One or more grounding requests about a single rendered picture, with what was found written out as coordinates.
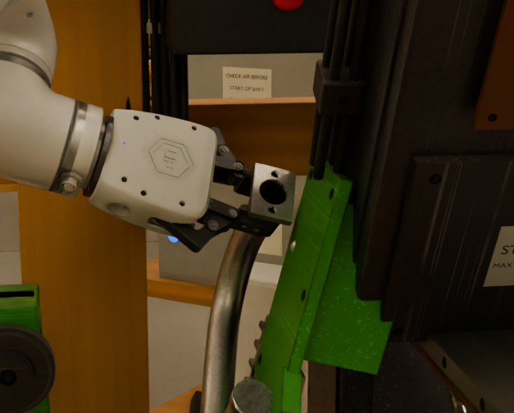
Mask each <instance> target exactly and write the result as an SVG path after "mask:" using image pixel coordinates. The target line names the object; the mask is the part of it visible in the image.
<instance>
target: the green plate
mask: <svg viewBox="0 0 514 413"><path fill-rule="evenodd" d="M313 168H314V167H313V166H310V167H309V171H308V174H307V179H306V183H305V185H304V189H303V192H302V197H301V200H300V203H299V207H298V212H297V215H296V218H295V221H294V225H293V230H292V233H291V236H290V240H289V243H290V242H291V241H292V240H294V239H295V247H294V250H293V251H290V249H289V245H288V248H287V251H286V254H285V258H284V263H283V265H282V269H281V272H280V277H279V281H278V284H277V287H276V290H275V296H274V298H273V302H272V305H271V310H270V314H269V316H268V320H267V323H266V328H265V331H264V334H263V338H262V343H261V346H260V349H259V353H258V356H257V361H256V364H255V367H254V371H255V373H256V375H257V378H258V380H259V381H260V382H262V383H264V384H265V385H266V386H267V387H268V388H270V387H271V385H272V384H273V382H274V381H275V379H276V377H277V375H278V374H279V372H280V371H281V369H282V368H283V366H286V367H287V371H288V372H289V373H293V374H300V371H301V368H302V363H303V360H305V361H312V362H316V363H321V364H324V365H332V366H336V367H340V368H344V369H349V370H355V371H360V372H364V373H368V374H375V375H377V374H378V371H379V368H380V363H381V360H382V357H383V354H384V350H385V346H386V343H387V340H388V337H389V332H390V330H391V326H392V323H393V321H387V322H382V321H381V319H380V304H381V301H382V300H375V301H362V300H360V299H359V298H358V297H357V292H356V264H354V263H353V203H352V202H350V201H349V197H350V193H351V191H352V187H353V182H352V181H351V180H350V178H348V177H347V176H346V175H345V174H343V175H341V174H338V173H334V172H333V168H334V167H333V166H331V165H330V164H329V162H328V161H327V160H326V163H325V172H324V177H323V179H321V180H316V179H313V177H312V174H313Z"/></svg>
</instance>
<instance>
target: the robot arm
mask: <svg viewBox="0 0 514 413"><path fill-rule="evenodd" d="M56 64H57V38H56V34H55V29H54V26H53V23H52V17H51V15H50V12H49V10H48V5H47V3H46V0H0V177H1V178H4V179H9V180H12V181H16V182H18V183H21V184H26V185H29V186H32V187H36V188H41V189H43V190H47V191H50V192H53V193H58V194H61V195H64V196H67V197H72V198H74V199H76V197H77V195H78V193H79V191H80V189H81V188H82V189H83V196H86V197H88V198H89V201H88V203H90V204H92V205H93V206H95V207H97V208H98V209H100V210H102V211H105V212H106V213H108V214H110V215H113V216H115V217H117V218H120V219H122V220H125V221H127V222H130V223H131V224H134V225H137V226H140V227H143V228H145V229H149V230H151V231H154V232H157V233H159V234H164V235H168V236H171V237H176V238H177V239H178V240H179V241H181V242H182V243H183V244H184V245H185V246H186V247H187V248H188V249H189V250H191V251H192V252H195V253H197V252H200V251H201V250H202V248H203V247H204V246H205V245H206V244H207V243H208V242H209V240H210V239H211V238H213V237H215V236H217V235H218V234H221V233H222V232H223V233H225V232H227V231H228V230H229V229H236V230H238V231H242V232H244V233H248V234H252V235H256V236H259V237H262V236H264V237H270V236H271V235H272V234H273V233H274V231H275V230H276V228H277V227H278V226H279V225H280V224H278V223H275V222H271V221H267V220H261V219H257V218H253V217H250V216H248V205H245V204H243V205H242V204H241V206H240V207H239V209H238V208H236V207H234V206H231V205H228V204H226V203H223V202H220V201H218V200H216V199H214V198H211V197H210V196H211V190H212V182H213V183H218V184H225V185H229V186H231V185H232V186H234V192H236V193H238V194H241V195H244V196H247V197H250V189H251V181H252V170H250V169H247V168H245V164H244V163H243V161H241V160H238V159H236V157H235V156H234V154H233V153H232V152H231V150H229V149H228V148H227V147H226V145H225V140H224V139H223V136H222V134H221V131H220V130H219V129H218V128H217V127H212V128H207V127H206V126H203V125H199V124H196V123H193V122H189V121H186V120H181V119H177V118H174V117H169V116H163V115H159V114H154V113H150V112H145V111H133V110H122V109H113V111H112V112H111V115H110V116H109V115H106V117H105V118H104V120H102V118H103V109H102V107H98V106H94V105H92V104H89V103H87V102H81V101H79V100H75V99H73V98H69V97H66V96H62V95H60V94H58V93H55V92H53V91H52V90H51V86H52V80H53V76H54V73H55V69H56ZM196 222H198V223H199V224H202V225H203V227H202V228H201V229H195V228H194V226H195V223H196Z"/></svg>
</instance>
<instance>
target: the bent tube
mask: <svg viewBox="0 0 514 413"><path fill-rule="evenodd" d="M272 175H274V176H275V177H276V178H274V177H273V176H272ZM295 180H296V172H292V171H289V170H283V169H280V168H276V167H273V166H266V165H263V164H259V163H255V164H254V165H253V167H252V181H251V189H250V198H249V203H248V216H250V217H253V218H257V219H261V220H267V221H271V222H275V223H278V224H282V225H288V226H290V225H291V224H292V222H293V202H294V191H295ZM271 213H272V214H271ZM264 239H265V237H264V236H262V237H259V236H256V235H252V234H248V233H244V232H242V231H238V230H236V229H234V231H233V233H232V235H231V237H230V240H229V243H228V245H227V248H226V250H225V255H224V257H223V260H222V262H221V267H220V271H219V274H218V277H217V281H216V287H215V291H214V295H213V299H212V307H211V311H210V316H209V322H208V328H207V344H206V352H205V361H204V371H203V379H202V396H201V405H200V413H222V412H224V411H225V409H226V407H227V406H228V405H229V403H230V394H231V392H232V391H233V389H234V379H235V368H236V356H237V346H238V336H239V322H240V317H241V312H242V308H243V300H244V296H245V293H246V289H247V286H248V280H249V277H250V274H251V271H252V267H253V264H254V261H255V259H256V256H257V253H258V251H259V249H260V246H261V245H262V242H263V240H264Z"/></svg>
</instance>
